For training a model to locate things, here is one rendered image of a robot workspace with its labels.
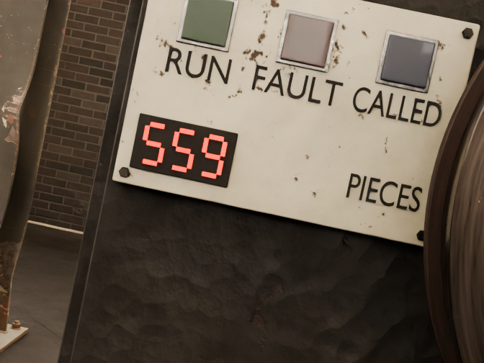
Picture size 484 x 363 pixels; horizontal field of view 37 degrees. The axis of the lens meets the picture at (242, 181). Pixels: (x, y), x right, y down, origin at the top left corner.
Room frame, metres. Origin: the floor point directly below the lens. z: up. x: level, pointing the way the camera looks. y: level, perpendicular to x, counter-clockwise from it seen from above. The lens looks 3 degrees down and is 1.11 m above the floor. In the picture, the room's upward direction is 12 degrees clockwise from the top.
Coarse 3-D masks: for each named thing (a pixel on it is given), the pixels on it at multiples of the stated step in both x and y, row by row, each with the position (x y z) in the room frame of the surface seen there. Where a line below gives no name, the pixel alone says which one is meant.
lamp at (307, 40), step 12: (288, 24) 0.57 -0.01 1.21; (300, 24) 0.57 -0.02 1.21; (312, 24) 0.57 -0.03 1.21; (324, 24) 0.57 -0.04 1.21; (288, 36) 0.57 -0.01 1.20; (300, 36) 0.57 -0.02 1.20; (312, 36) 0.57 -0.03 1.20; (324, 36) 0.57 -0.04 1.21; (288, 48) 0.57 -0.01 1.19; (300, 48) 0.57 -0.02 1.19; (312, 48) 0.57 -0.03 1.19; (324, 48) 0.57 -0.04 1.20; (300, 60) 0.57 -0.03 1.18; (312, 60) 0.57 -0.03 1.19; (324, 60) 0.57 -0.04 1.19
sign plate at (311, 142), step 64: (256, 0) 0.58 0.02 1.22; (320, 0) 0.58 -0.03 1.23; (192, 64) 0.58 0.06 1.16; (256, 64) 0.58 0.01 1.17; (448, 64) 0.58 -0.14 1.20; (128, 128) 0.58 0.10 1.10; (192, 128) 0.58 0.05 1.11; (256, 128) 0.58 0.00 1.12; (320, 128) 0.58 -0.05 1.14; (384, 128) 0.58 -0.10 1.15; (192, 192) 0.58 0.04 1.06; (256, 192) 0.58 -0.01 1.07; (320, 192) 0.58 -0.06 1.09; (384, 192) 0.58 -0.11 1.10
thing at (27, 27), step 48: (0, 0) 3.02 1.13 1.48; (48, 0) 3.31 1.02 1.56; (0, 48) 3.02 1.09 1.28; (48, 48) 3.31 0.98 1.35; (0, 96) 3.01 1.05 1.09; (48, 96) 3.31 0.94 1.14; (0, 144) 3.01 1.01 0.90; (0, 192) 3.01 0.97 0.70; (0, 240) 3.31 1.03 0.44; (0, 288) 3.31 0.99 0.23; (0, 336) 3.25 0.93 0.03
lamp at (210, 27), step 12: (192, 0) 0.58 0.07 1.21; (204, 0) 0.58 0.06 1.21; (216, 0) 0.58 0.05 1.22; (192, 12) 0.58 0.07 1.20; (204, 12) 0.58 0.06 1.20; (216, 12) 0.58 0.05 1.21; (228, 12) 0.58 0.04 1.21; (192, 24) 0.58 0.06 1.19; (204, 24) 0.58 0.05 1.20; (216, 24) 0.58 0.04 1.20; (228, 24) 0.58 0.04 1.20; (192, 36) 0.58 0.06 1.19; (204, 36) 0.58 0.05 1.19; (216, 36) 0.58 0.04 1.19
